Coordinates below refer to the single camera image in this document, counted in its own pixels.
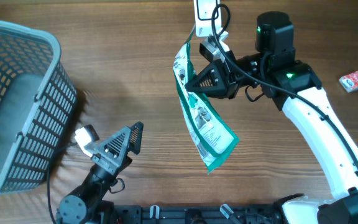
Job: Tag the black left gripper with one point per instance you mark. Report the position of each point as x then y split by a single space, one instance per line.
109 150

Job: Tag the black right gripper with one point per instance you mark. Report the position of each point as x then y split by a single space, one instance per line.
216 73

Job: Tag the green 3M gloves packet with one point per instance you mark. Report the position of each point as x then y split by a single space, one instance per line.
213 138

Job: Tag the orange red tissue packet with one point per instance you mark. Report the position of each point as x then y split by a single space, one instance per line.
350 82

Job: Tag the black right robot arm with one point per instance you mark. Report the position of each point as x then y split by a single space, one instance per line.
298 92

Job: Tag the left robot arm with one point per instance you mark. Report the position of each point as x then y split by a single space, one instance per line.
85 204

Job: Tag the white barcode scanner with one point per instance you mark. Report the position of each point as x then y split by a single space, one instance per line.
203 10

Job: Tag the grey black plastic basket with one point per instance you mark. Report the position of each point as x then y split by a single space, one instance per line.
37 101

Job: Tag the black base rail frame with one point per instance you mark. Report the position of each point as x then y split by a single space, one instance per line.
248 214

